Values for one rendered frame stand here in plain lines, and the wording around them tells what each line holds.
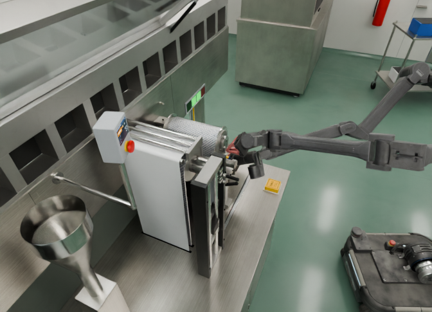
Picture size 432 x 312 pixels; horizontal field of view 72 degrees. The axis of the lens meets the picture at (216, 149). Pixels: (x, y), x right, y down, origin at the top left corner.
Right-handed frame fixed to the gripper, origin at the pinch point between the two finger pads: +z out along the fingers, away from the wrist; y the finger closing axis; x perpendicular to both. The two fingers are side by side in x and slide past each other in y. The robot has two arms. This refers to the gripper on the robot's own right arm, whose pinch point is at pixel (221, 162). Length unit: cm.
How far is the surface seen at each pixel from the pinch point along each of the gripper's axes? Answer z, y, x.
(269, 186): -13.3, 7.6, -24.7
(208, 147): -8.6, -12.3, 16.8
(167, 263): 12, -50, -13
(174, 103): 15.8, 10.6, 33.6
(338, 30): 15, 444, -73
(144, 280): 16, -60, -10
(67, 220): -8, -74, 39
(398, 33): -65, 444, -112
